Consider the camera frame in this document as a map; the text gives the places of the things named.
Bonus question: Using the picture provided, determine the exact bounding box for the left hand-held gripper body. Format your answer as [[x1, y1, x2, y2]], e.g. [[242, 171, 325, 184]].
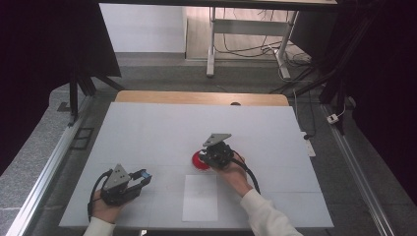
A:
[[99, 163, 146, 207]]

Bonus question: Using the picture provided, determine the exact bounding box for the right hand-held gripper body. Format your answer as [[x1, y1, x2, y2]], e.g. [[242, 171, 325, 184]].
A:
[[199, 132, 236, 170]]

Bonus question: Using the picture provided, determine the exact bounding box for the small blue object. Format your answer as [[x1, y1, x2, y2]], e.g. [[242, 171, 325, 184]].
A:
[[140, 169, 153, 185]]

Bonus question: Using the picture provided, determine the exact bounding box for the red petri dish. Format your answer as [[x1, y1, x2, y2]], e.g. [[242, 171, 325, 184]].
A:
[[191, 150, 211, 171]]

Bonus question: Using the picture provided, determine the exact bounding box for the person's right hand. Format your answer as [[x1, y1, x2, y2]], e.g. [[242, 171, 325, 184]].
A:
[[209, 152, 256, 198]]

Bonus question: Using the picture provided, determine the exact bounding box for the person's left hand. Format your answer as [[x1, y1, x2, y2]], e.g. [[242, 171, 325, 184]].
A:
[[90, 190, 133, 225]]

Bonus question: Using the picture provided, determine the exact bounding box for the white paper sheet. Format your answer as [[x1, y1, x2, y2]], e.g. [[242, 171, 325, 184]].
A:
[[181, 174, 219, 223]]

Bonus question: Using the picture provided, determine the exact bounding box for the wooden table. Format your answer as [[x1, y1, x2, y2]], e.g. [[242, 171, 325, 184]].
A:
[[114, 89, 290, 107]]

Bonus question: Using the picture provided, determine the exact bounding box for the black tripod stand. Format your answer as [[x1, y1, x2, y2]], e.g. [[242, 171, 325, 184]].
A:
[[66, 63, 126, 128]]

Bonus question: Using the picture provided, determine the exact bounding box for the black metal stand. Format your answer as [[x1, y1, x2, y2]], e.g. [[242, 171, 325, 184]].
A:
[[268, 6, 365, 136]]

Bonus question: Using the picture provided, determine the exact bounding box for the black curtain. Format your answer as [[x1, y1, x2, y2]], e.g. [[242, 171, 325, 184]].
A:
[[289, 0, 417, 206], [0, 0, 123, 176]]

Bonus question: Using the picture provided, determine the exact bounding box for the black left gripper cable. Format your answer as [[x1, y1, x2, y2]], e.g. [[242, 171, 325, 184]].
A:
[[87, 168, 114, 223]]

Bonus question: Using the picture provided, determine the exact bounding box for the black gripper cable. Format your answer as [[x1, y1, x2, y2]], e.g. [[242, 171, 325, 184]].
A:
[[230, 149, 262, 196], [87, 168, 114, 223]]

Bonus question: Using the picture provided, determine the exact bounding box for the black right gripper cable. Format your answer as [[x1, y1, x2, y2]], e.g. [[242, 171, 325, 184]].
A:
[[230, 149, 262, 196]]

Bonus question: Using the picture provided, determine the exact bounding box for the aluminium rail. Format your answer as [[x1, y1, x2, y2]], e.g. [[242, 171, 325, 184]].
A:
[[5, 93, 96, 236], [320, 103, 396, 236]]

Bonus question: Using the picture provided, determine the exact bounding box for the tangle of floor cables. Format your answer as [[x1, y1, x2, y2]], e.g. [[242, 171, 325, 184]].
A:
[[221, 8, 313, 67]]

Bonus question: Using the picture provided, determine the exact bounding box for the white desk frame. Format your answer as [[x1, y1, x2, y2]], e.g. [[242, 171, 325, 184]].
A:
[[206, 6, 300, 80]]

